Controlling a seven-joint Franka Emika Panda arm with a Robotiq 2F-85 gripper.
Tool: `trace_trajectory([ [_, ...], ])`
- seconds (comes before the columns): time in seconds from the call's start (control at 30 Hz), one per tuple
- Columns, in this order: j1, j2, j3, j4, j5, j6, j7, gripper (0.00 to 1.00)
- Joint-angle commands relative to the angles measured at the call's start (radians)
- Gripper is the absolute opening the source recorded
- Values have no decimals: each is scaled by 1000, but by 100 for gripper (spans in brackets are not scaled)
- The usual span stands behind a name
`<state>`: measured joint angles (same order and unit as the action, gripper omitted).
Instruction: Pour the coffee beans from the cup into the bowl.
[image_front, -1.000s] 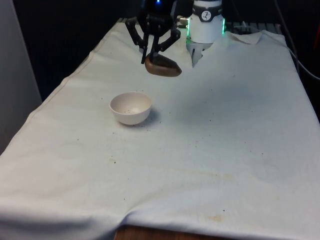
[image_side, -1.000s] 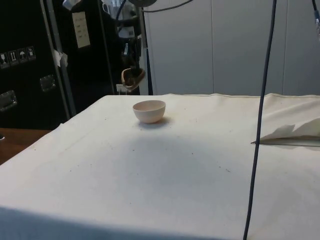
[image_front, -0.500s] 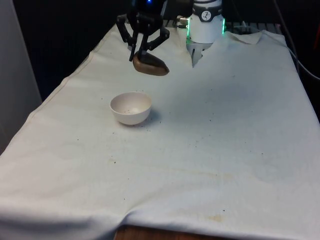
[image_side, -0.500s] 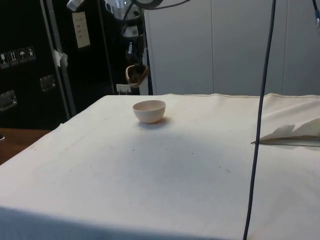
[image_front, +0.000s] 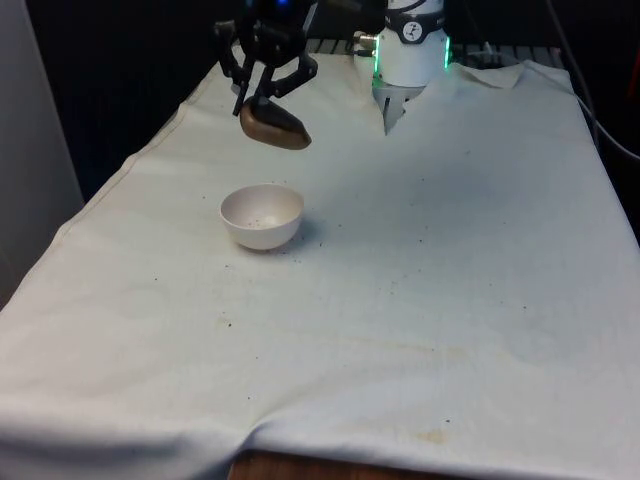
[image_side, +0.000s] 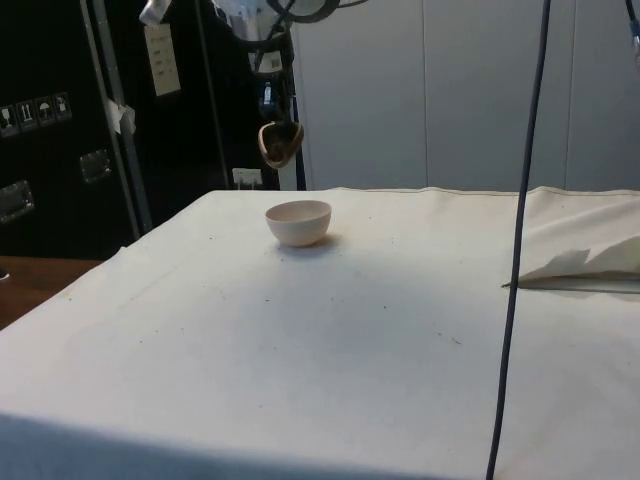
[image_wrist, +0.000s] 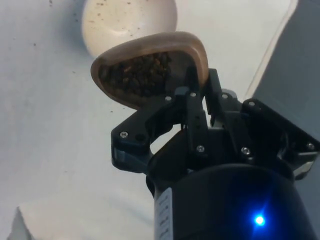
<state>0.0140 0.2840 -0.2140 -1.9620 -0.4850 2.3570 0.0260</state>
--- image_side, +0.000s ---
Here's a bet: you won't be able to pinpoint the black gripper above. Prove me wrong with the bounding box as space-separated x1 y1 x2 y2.
249 43 296 125

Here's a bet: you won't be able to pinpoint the coffee beans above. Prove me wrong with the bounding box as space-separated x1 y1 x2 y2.
263 126 296 160

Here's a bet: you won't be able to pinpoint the blue cable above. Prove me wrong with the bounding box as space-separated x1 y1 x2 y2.
621 0 640 57

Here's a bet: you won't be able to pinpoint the black cable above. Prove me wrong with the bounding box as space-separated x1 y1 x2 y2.
484 0 553 480

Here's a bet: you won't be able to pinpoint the black cabinet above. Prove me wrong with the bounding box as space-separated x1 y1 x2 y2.
0 0 307 262

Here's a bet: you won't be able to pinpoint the pale lockers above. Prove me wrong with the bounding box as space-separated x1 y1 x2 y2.
290 0 640 193

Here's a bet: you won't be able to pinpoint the brown cup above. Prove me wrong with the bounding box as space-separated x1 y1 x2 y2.
256 120 306 170

